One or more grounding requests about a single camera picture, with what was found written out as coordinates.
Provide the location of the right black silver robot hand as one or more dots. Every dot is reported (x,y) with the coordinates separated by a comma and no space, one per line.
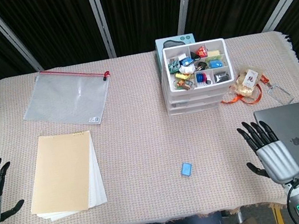
(276,159)

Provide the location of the light blue plastic block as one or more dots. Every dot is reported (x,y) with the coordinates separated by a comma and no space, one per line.
(186,169)

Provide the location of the clear drawer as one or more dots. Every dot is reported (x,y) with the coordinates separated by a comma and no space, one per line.
(194,103)
(193,97)
(195,108)

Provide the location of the teal cardboard box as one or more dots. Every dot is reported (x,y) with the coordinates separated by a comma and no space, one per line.
(161,44)

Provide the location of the grey laptop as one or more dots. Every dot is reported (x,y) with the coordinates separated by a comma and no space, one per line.
(297,144)

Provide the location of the clear badge holder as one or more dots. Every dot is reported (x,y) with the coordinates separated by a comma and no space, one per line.
(281,94)

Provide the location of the tan cover notepad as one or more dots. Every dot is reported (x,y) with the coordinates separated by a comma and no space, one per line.
(62,174)

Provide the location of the clear snack bag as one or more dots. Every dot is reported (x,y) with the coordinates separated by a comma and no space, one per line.
(246,83)

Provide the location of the black small pouch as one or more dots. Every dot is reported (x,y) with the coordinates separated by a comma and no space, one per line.
(221,76)

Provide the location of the blue plastic discs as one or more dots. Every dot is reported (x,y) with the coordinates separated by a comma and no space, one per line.
(201,78)

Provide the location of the brown snack packet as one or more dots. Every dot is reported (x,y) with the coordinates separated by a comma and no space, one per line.
(183,85)

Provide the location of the yellow green card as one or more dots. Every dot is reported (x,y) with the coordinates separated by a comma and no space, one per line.
(214,52)

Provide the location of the white crumpled wad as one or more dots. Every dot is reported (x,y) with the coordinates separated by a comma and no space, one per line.
(187,69)

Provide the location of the grey mesh zip pouch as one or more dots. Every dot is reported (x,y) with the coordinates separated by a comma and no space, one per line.
(66,97)

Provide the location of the red snack packet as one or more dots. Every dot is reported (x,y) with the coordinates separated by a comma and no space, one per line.
(202,51)

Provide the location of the beige woven tablecloth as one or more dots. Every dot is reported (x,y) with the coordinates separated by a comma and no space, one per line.
(144,147)

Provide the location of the green printed packet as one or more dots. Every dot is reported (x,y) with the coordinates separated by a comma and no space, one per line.
(173,66)

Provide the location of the white plastic drawer organizer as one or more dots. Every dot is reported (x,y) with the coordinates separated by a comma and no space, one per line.
(200,88)

